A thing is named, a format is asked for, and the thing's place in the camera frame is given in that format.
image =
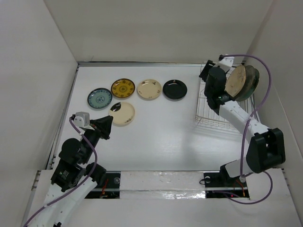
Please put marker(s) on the cream plate with dark patch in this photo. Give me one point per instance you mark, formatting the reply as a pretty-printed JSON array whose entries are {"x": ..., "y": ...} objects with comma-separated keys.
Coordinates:
[{"x": 122, "y": 112}]

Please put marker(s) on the cream floral small plate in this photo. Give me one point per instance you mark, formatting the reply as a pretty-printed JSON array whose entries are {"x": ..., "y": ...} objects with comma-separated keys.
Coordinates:
[{"x": 149, "y": 89}]

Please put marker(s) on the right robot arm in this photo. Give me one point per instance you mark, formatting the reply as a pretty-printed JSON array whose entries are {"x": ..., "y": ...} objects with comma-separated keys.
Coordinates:
[{"x": 266, "y": 146}]

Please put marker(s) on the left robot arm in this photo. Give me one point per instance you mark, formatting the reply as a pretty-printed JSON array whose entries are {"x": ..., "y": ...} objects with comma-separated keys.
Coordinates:
[{"x": 76, "y": 174}]

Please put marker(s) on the blue white patterned plate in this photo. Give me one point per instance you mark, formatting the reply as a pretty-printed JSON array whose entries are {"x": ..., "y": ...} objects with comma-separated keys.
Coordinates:
[{"x": 99, "y": 98}]

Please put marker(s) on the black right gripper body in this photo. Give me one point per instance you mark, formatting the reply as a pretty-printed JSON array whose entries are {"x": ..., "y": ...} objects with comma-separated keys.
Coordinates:
[{"x": 206, "y": 92}]

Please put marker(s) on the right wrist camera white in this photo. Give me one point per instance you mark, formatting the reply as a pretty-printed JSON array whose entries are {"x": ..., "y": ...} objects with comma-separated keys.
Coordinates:
[{"x": 225, "y": 63}]

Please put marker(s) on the yellow patterned small plate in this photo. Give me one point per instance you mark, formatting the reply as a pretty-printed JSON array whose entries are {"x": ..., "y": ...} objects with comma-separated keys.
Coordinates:
[{"x": 123, "y": 88}]

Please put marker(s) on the light green floral plate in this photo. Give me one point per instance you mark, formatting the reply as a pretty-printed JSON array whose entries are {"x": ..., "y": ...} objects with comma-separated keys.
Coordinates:
[{"x": 254, "y": 81}]

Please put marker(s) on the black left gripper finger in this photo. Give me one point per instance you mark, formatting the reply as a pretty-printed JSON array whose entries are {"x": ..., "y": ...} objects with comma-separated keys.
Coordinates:
[
  {"x": 101, "y": 122},
  {"x": 109, "y": 125}
]

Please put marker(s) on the beige bird branch plate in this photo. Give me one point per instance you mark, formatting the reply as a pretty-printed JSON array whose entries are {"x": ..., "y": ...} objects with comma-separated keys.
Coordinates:
[{"x": 236, "y": 81}]

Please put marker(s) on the black glossy small plate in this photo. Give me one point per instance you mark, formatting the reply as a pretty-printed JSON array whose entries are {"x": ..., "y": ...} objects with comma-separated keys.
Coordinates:
[{"x": 174, "y": 89}]

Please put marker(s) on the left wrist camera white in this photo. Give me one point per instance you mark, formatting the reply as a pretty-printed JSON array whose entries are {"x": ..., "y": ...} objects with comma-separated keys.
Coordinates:
[{"x": 81, "y": 120}]

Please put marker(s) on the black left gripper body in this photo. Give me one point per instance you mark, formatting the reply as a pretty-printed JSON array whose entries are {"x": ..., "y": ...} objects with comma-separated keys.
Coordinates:
[{"x": 102, "y": 133}]

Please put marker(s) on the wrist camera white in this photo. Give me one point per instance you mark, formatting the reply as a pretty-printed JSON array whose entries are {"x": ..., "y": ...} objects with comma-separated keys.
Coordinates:
[
  {"x": 81, "y": 120},
  {"x": 225, "y": 63}
]

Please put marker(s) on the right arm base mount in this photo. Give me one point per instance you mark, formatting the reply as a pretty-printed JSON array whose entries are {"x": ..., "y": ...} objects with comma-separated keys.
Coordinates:
[{"x": 221, "y": 179}]

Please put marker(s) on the white wire dish rack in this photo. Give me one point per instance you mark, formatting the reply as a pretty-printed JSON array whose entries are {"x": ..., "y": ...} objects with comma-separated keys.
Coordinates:
[{"x": 206, "y": 117}]

